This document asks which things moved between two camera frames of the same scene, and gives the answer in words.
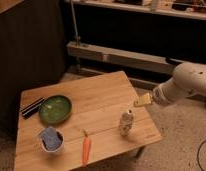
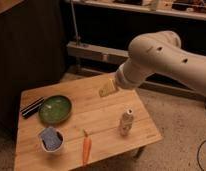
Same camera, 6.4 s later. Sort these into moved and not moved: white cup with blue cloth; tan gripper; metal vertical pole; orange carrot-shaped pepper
Moved: tan gripper
Not moved: metal vertical pole; white cup with blue cloth; orange carrot-shaped pepper
